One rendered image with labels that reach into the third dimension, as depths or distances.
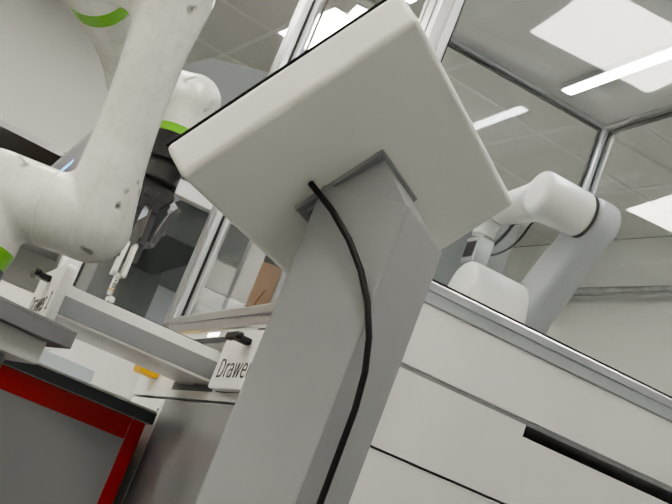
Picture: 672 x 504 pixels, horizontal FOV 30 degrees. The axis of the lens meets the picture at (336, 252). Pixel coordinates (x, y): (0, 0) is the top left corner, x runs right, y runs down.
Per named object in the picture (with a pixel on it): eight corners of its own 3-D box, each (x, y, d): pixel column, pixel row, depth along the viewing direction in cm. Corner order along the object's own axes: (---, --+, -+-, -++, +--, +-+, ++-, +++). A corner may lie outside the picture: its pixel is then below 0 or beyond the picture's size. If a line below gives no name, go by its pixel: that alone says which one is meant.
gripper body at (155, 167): (179, 177, 250) (161, 219, 248) (141, 158, 247) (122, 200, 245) (189, 172, 243) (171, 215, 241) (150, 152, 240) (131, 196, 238)
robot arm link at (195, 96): (225, 74, 244) (232, 96, 254) (166, 54, 246) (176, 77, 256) (197, 138, 241) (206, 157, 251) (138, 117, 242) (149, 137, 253)
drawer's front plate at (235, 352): (257, 390, 204) (282, 328, 207) (207, 387, 231) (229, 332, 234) (266, 394, 205) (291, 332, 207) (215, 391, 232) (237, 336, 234)
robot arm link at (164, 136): (162, 123, 240) (205, 145, 243) (148, 134, 251) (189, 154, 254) (150, 151, 239) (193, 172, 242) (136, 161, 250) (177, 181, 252)
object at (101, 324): (55, 315, 226) (69, 284, 227) (33, 320, 249) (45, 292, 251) (249, 399, 238) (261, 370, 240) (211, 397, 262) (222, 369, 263)
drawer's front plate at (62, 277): (44, 318, 223) (69, 262, 226) (20, 324, 250) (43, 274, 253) (53, 322, 224) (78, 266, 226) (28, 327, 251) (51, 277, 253)
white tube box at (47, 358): (35, 365, 259) (42, 348, 260) (25, 364, 267) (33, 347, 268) (88, 388, 264) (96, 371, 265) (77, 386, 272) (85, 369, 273)
